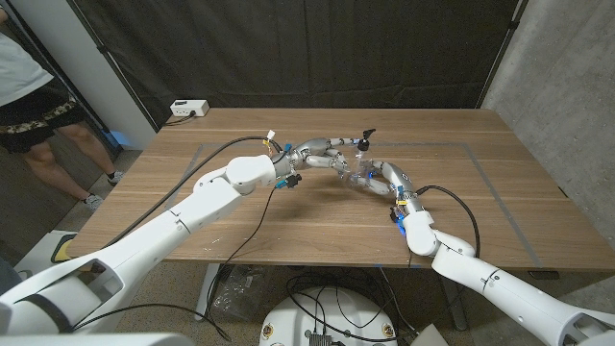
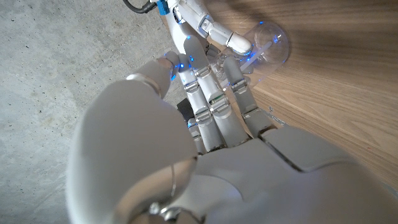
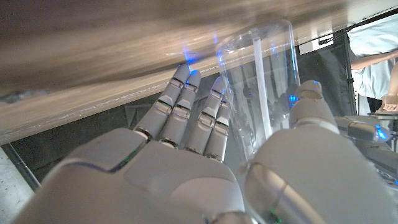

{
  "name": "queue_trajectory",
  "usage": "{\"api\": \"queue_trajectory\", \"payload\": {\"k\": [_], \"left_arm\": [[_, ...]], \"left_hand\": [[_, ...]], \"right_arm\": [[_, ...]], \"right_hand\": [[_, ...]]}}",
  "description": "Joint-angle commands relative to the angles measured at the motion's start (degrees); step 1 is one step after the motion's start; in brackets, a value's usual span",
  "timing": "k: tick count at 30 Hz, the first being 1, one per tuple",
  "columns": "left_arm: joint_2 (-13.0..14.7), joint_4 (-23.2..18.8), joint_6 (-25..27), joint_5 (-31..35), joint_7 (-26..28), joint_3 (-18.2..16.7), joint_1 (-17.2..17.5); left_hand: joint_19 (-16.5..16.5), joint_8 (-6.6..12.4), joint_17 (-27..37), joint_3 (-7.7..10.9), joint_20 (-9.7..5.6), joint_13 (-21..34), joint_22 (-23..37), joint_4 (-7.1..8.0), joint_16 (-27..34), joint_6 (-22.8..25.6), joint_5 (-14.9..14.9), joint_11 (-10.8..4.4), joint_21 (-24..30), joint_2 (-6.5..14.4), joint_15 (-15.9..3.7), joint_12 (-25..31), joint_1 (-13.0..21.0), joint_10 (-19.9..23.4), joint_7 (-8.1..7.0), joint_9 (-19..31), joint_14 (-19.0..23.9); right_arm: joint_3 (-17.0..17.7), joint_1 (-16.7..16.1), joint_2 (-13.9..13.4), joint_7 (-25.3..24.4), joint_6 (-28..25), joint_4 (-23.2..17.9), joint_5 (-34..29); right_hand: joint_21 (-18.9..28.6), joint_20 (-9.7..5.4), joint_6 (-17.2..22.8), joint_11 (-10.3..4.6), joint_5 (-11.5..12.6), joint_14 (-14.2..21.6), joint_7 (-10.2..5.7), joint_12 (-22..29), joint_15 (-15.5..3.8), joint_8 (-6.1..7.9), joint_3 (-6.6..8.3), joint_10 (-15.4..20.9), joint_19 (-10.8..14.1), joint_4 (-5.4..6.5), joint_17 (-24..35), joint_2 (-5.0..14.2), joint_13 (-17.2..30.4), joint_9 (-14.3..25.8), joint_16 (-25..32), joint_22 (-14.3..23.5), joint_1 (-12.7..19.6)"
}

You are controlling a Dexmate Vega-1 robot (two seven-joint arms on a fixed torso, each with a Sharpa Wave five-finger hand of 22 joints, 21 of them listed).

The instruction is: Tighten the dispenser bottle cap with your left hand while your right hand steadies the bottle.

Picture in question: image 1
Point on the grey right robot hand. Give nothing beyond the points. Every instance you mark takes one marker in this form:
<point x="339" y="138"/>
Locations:
<point x="401" y="179"/>

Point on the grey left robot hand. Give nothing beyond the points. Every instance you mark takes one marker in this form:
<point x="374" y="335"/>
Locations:
<point x="312" y="150"/>

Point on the clear bottle with black pump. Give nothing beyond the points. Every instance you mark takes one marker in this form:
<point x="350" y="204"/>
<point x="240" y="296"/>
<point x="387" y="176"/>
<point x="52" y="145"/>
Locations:
<point x="363" y="143"/>

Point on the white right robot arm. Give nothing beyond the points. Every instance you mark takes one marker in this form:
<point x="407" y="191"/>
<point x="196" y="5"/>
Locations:
<point x="523" y="293"/>

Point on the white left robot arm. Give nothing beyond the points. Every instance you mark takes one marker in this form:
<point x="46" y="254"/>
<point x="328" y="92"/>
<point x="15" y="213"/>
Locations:
<point x="168" y="230"/>

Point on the black backdrop curtain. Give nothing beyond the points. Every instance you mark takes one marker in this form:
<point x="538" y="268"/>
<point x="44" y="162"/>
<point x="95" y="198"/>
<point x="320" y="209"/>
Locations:
<point x="307" y="48"/>

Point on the white power strip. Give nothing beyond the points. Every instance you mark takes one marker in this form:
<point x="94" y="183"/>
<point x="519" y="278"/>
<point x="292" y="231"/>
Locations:
<point x="189" y="107"/>

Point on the white table leg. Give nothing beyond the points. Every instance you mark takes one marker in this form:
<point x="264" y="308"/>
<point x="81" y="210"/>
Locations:
<point x="451" y="303"/>
<point x="207" y="293"/>

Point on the white robot torso base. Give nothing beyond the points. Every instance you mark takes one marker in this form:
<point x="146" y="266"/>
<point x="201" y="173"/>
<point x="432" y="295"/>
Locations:
<point x="331" y="312"/>

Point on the clear plastic bag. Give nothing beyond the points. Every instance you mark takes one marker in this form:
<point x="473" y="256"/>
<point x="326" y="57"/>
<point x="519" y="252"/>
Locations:
<point x="238" y="293"/>

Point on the white floor plate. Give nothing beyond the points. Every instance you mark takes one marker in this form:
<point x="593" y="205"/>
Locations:
<point x="430" y="338"/>

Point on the black table control panel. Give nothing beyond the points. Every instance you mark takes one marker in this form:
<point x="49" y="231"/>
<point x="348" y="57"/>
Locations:
<point x="544" y="275"/>

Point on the blue floor object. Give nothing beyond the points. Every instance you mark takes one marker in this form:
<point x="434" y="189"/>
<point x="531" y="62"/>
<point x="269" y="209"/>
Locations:
<point x="120" y="138"/>

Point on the black backdrop stand pole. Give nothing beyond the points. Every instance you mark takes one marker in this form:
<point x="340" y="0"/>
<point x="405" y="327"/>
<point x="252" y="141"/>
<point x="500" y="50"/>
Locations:
<point x="515" y="23"/>
<point x="102" y="48"/>

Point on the white and yellow floor platform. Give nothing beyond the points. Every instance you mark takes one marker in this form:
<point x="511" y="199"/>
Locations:
<point x="48" y="250"/>

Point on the white robot head cover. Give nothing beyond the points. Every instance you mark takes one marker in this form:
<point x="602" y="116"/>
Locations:
<point x="96" y="340"/>

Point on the person in black shorts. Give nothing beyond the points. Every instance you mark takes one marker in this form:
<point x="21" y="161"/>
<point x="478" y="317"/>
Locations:
<point x="19" y="72"/>

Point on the person in blue jeans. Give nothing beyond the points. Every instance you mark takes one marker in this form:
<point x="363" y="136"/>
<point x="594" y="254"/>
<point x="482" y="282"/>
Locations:
<point x="7" y="279"/>

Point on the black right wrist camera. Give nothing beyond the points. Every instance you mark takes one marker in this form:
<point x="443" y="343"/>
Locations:
<point x="394" y="215"/>

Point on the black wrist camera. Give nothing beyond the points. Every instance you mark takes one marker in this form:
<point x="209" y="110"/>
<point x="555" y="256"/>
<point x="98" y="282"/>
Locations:
<point x="394" y="215"/>
<point x="292" y="180"/>

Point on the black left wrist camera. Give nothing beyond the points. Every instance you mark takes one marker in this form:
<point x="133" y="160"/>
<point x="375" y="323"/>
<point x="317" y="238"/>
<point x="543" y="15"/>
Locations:
<point x="292" y="180"/>

